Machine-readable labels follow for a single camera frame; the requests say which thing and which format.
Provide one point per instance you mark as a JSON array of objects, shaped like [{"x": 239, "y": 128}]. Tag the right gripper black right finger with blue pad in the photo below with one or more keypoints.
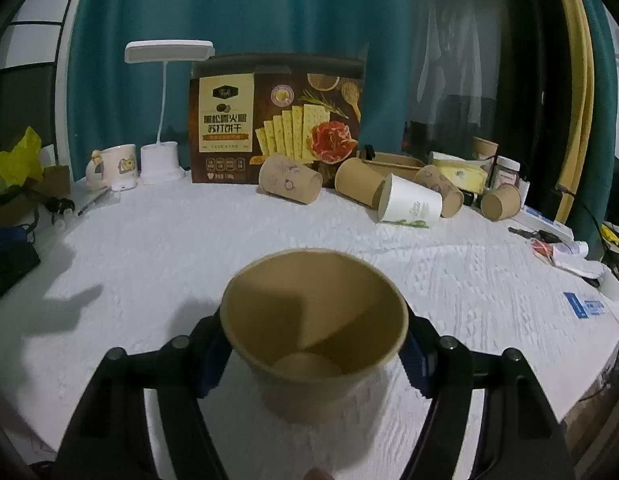
[{"x": 520, "y": 437}]

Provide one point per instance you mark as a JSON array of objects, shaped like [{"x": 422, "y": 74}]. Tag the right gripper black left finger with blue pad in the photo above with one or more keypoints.
[{"x": 108, "y": 435}]

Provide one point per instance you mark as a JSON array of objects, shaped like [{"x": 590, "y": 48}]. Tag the blue white card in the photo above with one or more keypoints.
[{"x": 583, "y": 307}]

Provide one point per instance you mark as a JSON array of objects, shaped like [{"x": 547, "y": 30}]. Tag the white tablecloth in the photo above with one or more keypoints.
[{"x": 145, "y": 268}]

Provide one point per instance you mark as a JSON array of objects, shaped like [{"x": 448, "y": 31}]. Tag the white tube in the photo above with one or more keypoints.
[{"x": 575, "y": 248}]

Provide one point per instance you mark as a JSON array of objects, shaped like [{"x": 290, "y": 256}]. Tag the black keys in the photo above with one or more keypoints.
[{"x": 541, "y": 235}]

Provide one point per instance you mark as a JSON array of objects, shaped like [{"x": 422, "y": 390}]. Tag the person's knee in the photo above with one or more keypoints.
[{"x": 317, "y": 473}]

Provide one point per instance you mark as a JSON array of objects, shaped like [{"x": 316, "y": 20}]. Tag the black object left edge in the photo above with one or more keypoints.
[{"x": 18, "y": 256}]

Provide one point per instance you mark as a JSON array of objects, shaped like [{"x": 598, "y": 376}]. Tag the blue white flat box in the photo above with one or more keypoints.
[{"x": 535, "y": 221}]

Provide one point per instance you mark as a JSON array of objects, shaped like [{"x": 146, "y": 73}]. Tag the small brown paper cup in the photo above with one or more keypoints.
[{"x": 502, "y": 203}]

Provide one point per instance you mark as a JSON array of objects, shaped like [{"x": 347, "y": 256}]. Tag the black pen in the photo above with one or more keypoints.
[{"x": 92, "y": 201}]

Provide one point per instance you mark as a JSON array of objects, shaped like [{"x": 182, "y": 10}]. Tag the teal right curtain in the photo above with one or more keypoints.
[{"x": 593, "y": 194}]

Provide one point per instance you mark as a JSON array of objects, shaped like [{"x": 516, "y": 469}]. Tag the teal curtain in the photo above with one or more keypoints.
[
  {"x": 110, "y": 102},
  {"x": 593, "y": 194}
]

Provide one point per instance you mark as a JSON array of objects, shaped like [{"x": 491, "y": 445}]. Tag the lying brown patterned cup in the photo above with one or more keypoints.
[{"x": 452, "y": 198}]

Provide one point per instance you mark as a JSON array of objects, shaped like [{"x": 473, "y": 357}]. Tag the white paper cup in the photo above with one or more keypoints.
[{"x": 403, "y": 201}]

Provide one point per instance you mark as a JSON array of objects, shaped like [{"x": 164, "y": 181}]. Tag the yellow white tissue box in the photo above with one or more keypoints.
[{"x": 468, "y": 175}]

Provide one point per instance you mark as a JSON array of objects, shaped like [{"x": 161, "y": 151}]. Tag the white lid jar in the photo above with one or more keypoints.
[{"x": 505, "y": 171}]

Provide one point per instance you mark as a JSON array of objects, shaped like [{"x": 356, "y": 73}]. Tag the cream cartoon mug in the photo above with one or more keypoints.
[{"x": 115, "y": 168}]

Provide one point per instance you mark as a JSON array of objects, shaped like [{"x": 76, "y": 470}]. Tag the white desk lamp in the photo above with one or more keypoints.
[{"x": 159, "y": 161}]

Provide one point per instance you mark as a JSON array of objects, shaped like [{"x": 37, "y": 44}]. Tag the upright brown paper cup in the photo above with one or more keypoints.
[{"x": 485, "y": 152}]

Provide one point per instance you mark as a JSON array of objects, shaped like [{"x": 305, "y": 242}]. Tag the yellow plastic bag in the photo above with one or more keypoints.
[{"x": 23, "y": 161}]

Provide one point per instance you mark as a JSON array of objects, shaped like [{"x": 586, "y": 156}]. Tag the open cardboard box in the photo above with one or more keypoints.
[{"x": 403, "y": 166}]

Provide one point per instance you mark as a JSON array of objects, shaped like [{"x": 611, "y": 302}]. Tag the plain brown paper cup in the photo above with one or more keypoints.
[{"x": 357, "y": 181}]

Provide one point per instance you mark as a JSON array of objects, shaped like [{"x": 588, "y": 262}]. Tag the printed brown paper cup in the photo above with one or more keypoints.
[{"x": 284, "y": 177}]

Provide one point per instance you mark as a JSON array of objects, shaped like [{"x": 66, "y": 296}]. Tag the yellow curtain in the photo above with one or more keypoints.
[{"x": 582, "y": 93}]

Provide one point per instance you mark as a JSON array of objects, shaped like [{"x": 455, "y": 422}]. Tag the brown cracker box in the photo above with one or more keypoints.
[{"x": 244, "y": 108}]

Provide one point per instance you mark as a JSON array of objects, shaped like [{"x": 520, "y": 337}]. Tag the hanging white clothes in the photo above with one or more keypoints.
[{"x": 447, "y": 62}]

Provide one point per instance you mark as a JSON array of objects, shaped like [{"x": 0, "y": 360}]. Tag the teal left curtain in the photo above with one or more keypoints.
[{"x": 110, "y": 102}]

